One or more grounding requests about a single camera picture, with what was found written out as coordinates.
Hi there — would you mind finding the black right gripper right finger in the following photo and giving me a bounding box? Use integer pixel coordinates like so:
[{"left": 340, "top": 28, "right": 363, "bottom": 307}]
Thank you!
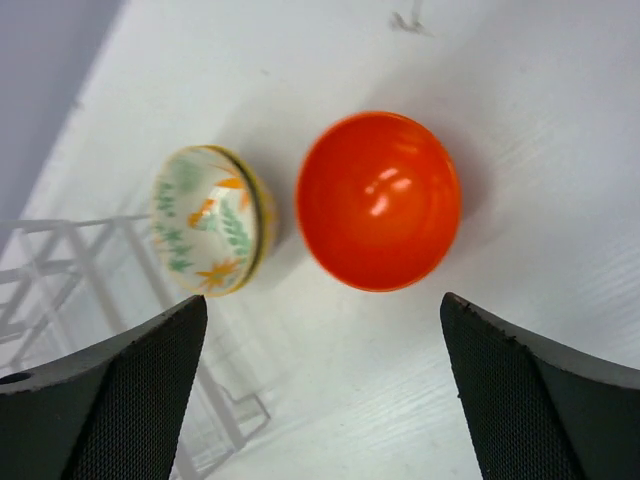
[{"left": 440, "top": 292, "right": 639, "bottom": 479}]

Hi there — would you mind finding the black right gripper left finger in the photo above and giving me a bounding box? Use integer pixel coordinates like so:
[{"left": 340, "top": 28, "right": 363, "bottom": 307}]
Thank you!
[{"left": 1, "top": 296, "right": 207, "bottom": 479}]

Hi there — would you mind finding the white floral bowl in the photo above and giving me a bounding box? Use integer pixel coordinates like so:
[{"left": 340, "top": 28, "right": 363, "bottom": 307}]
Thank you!
[{"left": 151, "top": 145, "right": 259, "bottom": 297}]

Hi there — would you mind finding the orange plastic bowl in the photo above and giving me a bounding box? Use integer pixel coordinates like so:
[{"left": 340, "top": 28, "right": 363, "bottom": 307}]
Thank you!
[{"left": 295, "top": 111, "right": 462, "bottom": 292}]

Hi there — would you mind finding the yellow blue patterned bowl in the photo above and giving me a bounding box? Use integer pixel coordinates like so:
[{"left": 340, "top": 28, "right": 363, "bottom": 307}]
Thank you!
[{"left": 205, "top": 145, "right": 279, "bottom": 292}]

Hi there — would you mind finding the white wire dish rack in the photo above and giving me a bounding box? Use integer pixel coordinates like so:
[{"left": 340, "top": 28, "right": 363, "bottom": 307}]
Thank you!
[{"left": 1, "top": 215, "right": 271, "bottom": 479}]

